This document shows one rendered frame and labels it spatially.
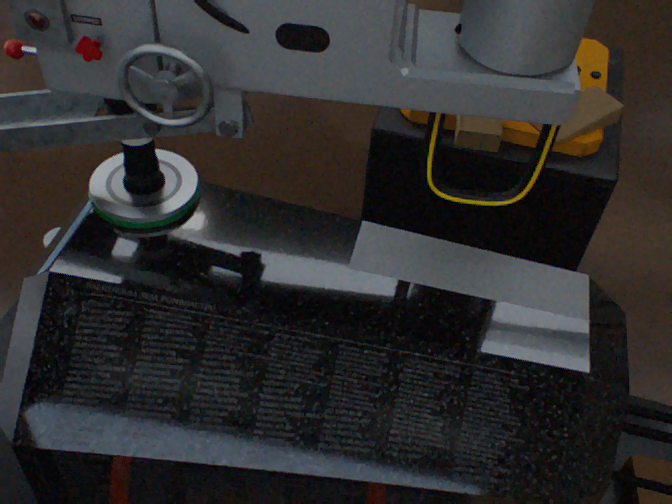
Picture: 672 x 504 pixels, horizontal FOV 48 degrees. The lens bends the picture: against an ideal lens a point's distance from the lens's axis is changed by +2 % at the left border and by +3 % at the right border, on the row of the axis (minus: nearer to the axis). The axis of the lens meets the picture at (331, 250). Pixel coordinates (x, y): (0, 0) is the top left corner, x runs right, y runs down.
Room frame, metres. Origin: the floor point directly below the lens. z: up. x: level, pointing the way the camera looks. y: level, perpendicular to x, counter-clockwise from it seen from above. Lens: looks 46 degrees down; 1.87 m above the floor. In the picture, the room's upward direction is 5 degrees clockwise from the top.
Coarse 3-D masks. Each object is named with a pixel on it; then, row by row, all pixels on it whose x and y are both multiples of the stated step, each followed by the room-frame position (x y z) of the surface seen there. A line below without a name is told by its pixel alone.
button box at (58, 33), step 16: (16, 0) 1.01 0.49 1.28; (32, 0) 1.01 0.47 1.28; (48, 0) 1.01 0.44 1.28; (64, 0) 1.02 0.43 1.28; (16, 16) 1.01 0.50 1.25; (48, 16) 1.01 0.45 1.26; (64, 16) 1.01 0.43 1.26; (16, 32) 1.01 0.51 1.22; (32, 32) 1.01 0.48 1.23; (48, 32) 1.01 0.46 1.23; (64, 32) 1.01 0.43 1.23
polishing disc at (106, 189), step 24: (120, 168) 1.17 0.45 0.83; (168, 168) 1.18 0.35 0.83; (192, 168) 1.19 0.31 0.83; (96, 192) 1.09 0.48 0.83; (120, 192) 1.09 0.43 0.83; (168, 192) 1.11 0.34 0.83; (192, 192) 1.11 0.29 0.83; (120, 216) 1.03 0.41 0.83; (144, 216) 1.03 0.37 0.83; (168, 216) 1.05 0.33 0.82
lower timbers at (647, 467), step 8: (632, 456) 1.04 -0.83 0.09; (640, 456) 1.05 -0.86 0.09; (624, 464) 1.05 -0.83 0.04; (632, 464) 1.02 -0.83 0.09; (640, 464) 1.02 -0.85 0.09; (648, 464) 1.03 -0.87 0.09; (656, 464) 1.03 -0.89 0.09; (664, 464) 1.03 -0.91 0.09; (624, 472) 1.03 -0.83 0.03; (632, 472) 1.00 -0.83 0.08; (640, 472) 1.00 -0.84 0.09; (648, 472) 1.00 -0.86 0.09; (656, 472) 1.01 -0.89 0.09; (664, 472) 1.01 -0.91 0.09; (656, 480) 0.98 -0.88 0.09; (664, 480) 0.99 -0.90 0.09; (632, 488) 0.97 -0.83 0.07; (640, 488) 0.96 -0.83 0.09; (632, 496) 0.95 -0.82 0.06; (640, 496) 0.94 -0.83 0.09; (648, 496) 0.94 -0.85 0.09; (656, 496) 0.94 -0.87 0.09; (664, 496) 0.94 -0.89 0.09
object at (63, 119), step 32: (0, 96) 1.19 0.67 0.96; (32, 96) 1.19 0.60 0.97; (64, 96) 1.19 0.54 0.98; (192, 96) 1.18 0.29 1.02; (0, 128) 1.08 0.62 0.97; (32, 128) 1.08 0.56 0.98; (64, 128) 1.08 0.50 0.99; (96, 128) 1.07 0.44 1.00; (128, 128) 1.07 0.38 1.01; (160, 128) 1.07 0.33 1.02; (192, 128) 1.07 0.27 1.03; (224, 128) 1.03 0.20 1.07
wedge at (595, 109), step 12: (588, 96) 1.59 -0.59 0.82; (600, 96) 1.59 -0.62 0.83; (576, 108) 1.55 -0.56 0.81; (588, 108) 1.55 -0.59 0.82; (600, 108) 1.55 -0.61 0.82; (612, 108) 1.54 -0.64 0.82; (576, 120) 1.51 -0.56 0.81; (588, 120) 1.51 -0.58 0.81; (600, 120) 1.51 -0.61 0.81; (612, 120) 1.54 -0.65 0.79; (564, 132) 1.47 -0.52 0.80; (576, 132) 1.47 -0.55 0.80; (588, 132) 1.50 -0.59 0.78
